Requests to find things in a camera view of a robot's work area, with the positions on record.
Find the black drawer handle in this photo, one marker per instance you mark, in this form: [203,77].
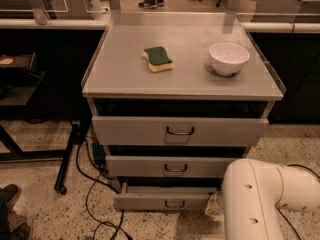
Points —
[176,169]
[180,132]

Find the grey drawer cabinet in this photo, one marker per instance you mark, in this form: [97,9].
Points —
[119,82]

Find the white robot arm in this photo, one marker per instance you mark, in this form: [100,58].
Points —
[253,191]

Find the grey middle drawer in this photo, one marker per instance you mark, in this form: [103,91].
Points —
[202,162]

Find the grey bottom drawer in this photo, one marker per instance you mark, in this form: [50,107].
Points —
[137,198]

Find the brown shoe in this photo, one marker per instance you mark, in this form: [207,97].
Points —
[22,232]
[9,195]

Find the black middle drawer handle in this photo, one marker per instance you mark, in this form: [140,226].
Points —
[176,169]

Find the green yellow sponge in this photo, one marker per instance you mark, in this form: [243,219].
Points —
[157,59]

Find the bottom drawer handle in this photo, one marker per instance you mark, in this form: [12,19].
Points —
[174,204]

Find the black top drawer handle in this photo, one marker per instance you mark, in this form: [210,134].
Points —
[180,132]

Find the black side table frame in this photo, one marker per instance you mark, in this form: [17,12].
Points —
[19,82]

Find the grey top drawer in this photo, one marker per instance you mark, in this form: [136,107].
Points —
[151,131]

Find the black power adapter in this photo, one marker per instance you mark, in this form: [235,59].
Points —
[98,154]

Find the padded gripper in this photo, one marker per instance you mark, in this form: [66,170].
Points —
[213,206]

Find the brown shoe upper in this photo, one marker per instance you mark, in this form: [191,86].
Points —
[9,195]

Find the grey drawer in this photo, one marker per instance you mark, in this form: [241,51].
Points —
[202,162]
[151,131]
[137,198]

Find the brown shoe lower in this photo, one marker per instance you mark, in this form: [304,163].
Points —
[22,232]

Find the white ceramic bowl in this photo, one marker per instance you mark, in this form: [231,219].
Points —
[228,58]

